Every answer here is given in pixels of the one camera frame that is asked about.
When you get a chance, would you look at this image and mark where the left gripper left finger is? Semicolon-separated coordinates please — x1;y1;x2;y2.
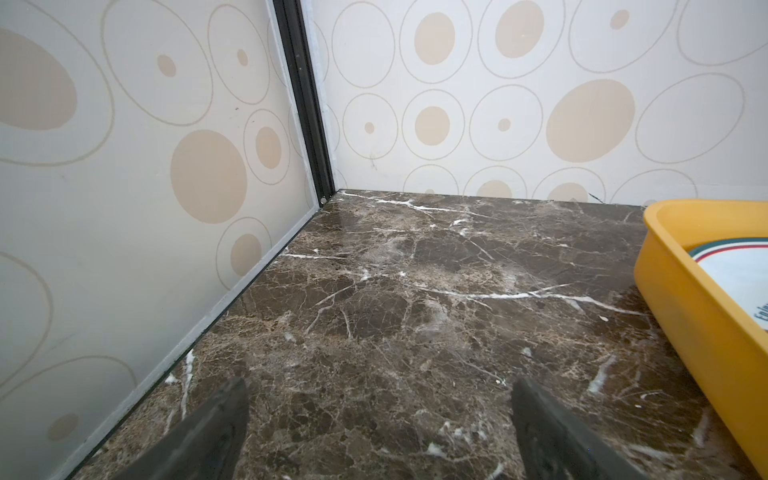
116;378;249;480

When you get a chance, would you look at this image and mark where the left black frame post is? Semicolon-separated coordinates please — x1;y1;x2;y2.
273;0;337;207

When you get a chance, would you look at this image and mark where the yellow plastic bin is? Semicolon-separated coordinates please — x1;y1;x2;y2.
634;199;767;476

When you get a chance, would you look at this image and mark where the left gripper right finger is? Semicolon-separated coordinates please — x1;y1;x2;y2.
511;378;645;479

